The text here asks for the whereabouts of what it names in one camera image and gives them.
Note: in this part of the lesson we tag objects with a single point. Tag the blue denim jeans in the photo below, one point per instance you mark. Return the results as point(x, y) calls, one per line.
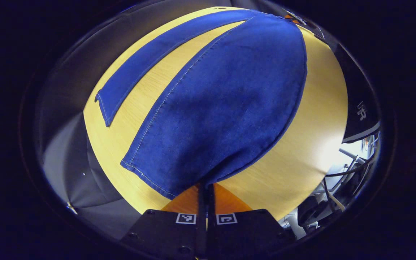
point(222, 108)

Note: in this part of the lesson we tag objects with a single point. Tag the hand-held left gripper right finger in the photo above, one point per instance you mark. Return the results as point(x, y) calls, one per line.
point(244, 234)

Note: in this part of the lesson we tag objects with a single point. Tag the white clip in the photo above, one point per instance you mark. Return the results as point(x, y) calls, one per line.
point(72, 208)

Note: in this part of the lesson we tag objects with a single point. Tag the white table leg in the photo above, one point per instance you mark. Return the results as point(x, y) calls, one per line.
point(295, 225)

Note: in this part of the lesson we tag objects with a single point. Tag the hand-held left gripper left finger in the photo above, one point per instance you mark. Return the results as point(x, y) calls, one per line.
point(164, 234)

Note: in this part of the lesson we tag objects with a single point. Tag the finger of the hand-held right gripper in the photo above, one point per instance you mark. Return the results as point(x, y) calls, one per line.
point(316, 33)

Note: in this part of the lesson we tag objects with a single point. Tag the dark cloth with white print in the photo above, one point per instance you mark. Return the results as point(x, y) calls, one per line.
point(359, 90)

